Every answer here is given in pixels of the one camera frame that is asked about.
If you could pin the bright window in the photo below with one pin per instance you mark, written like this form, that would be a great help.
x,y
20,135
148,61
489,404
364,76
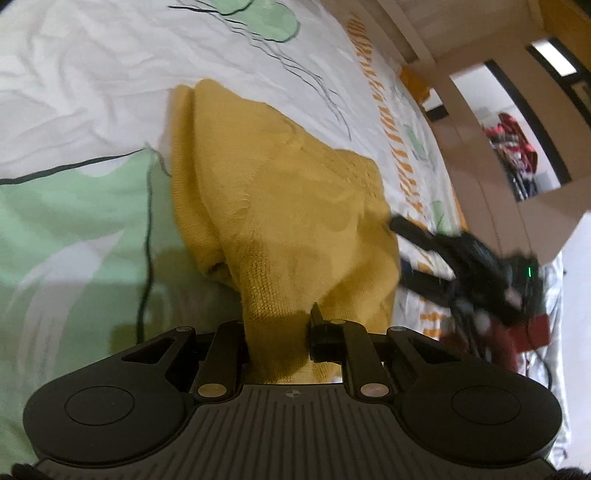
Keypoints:
x,y
554,56

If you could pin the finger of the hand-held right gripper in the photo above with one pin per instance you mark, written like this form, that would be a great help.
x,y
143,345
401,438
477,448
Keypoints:
x,y
415,233
427,284

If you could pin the mustard yellow knit sweater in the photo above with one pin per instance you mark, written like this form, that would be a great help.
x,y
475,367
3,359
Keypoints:
x,y
277,207

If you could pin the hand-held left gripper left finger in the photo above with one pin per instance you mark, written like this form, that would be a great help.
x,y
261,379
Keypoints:
x,y
226,350

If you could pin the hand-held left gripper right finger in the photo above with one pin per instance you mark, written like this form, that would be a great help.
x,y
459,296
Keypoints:
x,y
323,341

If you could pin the light wooden bed frame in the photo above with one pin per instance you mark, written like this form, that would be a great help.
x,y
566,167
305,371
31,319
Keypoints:
x,y
471,152

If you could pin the red clothes heap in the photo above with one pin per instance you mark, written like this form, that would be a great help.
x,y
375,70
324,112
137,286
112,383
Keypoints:
x,y
512,143

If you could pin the yellow bed sheet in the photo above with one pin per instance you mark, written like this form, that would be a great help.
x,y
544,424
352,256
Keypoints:
x,y
418,85

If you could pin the white leaf-print duvet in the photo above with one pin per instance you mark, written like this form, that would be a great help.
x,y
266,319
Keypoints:
x,y
69,207

